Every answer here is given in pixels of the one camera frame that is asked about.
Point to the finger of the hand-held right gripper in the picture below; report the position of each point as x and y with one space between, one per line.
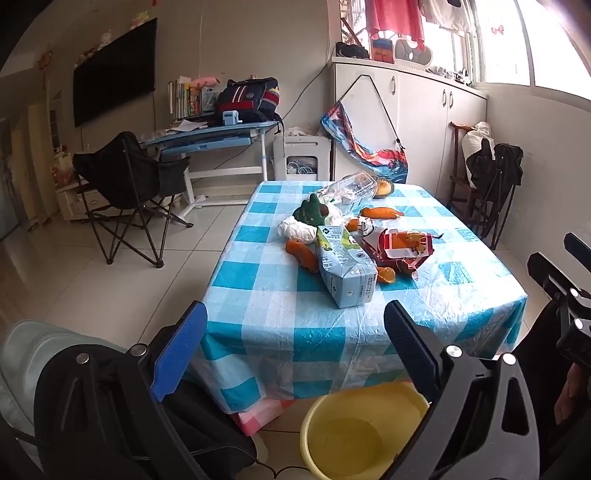
547 272
577 244

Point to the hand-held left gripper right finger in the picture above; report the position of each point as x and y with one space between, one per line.
411 350

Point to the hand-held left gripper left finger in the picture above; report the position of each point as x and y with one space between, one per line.
180 350

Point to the green white milk carton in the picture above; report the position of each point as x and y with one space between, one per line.
344 277

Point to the red snack bag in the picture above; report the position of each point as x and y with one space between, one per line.
401 249

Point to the yellow plastic basin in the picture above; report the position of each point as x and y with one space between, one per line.
341 438

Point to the long orange carrot toy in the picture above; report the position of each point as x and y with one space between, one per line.
381 213

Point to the green plush toy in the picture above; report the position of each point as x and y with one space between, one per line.
310 210

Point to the clear plastic bottle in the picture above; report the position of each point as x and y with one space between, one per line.
353 184

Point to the person's right hand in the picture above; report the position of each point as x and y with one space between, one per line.
567 397

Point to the blue checkered tablecloth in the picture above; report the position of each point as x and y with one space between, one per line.
277 295

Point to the wooden chair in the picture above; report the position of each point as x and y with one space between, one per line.
457 184

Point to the pale green chair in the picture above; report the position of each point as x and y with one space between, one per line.
27 360

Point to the wicker basket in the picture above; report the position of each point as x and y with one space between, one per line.
383 196

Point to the black folding chair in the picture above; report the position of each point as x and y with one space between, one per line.
134 175

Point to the white television stand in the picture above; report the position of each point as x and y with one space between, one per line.
69 203

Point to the colourful printed cloth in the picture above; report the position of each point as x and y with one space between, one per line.
369 154

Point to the white cabinet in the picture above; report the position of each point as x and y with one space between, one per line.
415 106

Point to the blue desk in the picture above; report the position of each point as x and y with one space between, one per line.
203 134

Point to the white papers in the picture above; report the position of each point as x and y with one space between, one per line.
187 125

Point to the small blue device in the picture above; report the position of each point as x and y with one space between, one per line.
229 118

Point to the white cloth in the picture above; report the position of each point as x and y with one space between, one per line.
298 131

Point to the row of books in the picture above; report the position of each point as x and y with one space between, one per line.
184 99

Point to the dark striped backpack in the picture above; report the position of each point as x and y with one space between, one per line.
249 99

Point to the white hanging garment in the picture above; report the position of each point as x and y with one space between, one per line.
443 14

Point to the pink plush toy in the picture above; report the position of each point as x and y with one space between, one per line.
205 82

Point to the black television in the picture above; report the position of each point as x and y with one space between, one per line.
115 74

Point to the pink hanging garment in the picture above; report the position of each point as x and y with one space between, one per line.
392 18

